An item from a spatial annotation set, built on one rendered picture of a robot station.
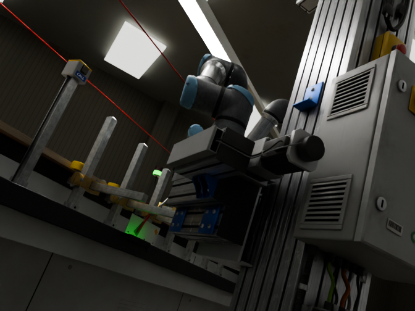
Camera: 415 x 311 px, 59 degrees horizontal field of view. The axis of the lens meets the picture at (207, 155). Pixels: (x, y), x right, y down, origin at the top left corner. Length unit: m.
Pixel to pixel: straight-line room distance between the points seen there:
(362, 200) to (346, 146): 0.16
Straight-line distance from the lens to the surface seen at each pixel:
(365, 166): 0.86
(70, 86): 1.53
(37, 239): 1.56
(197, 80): 1.32
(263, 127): 1.75
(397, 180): 0.89
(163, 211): 1.67
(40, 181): 1.76
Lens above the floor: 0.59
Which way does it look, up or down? 19 degrees up
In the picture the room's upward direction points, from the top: 20 degrees clockwise
